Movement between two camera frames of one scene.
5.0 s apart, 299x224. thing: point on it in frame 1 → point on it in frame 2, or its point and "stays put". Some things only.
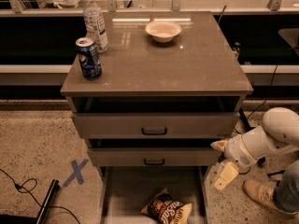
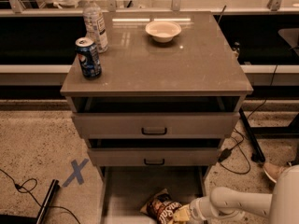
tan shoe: x=261 y=193 → x=272 y=170
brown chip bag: x=167 y=210 stays put
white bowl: x=163 y=31 stays put
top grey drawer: x=154 y=125 stays put
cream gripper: x=237 y=153 → x=195 y=209
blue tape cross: x=77 y=173 stays put
